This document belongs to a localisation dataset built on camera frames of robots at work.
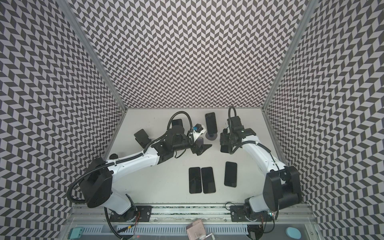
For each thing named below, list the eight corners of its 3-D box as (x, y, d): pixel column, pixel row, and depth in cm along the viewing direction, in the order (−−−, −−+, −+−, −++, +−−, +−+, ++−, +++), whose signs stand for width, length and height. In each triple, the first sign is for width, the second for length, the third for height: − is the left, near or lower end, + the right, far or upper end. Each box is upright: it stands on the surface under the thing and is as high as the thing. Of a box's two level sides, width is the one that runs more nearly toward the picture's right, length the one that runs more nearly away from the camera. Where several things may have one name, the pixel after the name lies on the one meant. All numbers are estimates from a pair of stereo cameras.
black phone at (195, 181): (189, 193, 81) (189, 192, 79) (189, 168, 90) (189, 167, 88) (201, 193, 81) (201, 192, 80) (200, 168, 90) (200, 167, 89)
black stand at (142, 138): (138, 143, 100) (133, 134, 92) (147, 137, 103) (142, 128, 95) (144, 150, 97) (139, 141, 89) (153, 143, 100) (148, 135, 92)
